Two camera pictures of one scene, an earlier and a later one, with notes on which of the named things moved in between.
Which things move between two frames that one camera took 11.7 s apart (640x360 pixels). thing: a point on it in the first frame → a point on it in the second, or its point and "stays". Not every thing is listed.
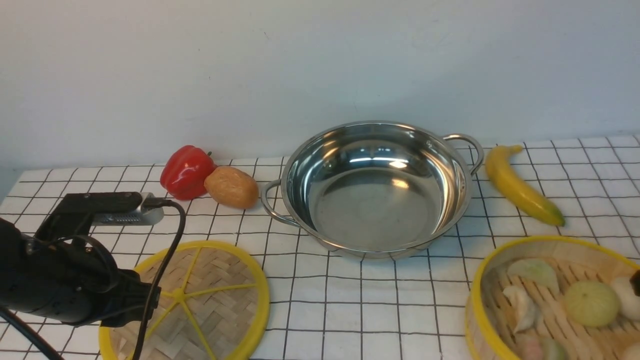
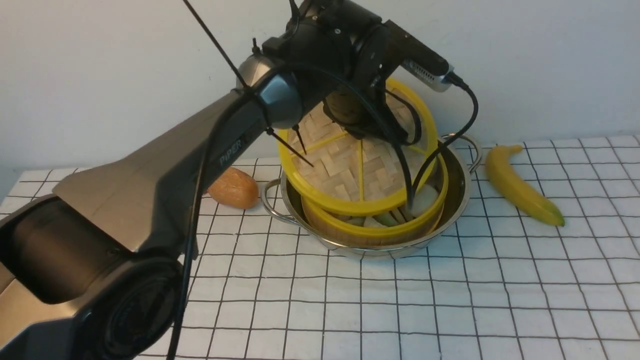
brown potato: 232,187 stays
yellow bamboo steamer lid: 214,305 → 329,164
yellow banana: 500,167 stays
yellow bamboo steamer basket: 548,298 → 420,213
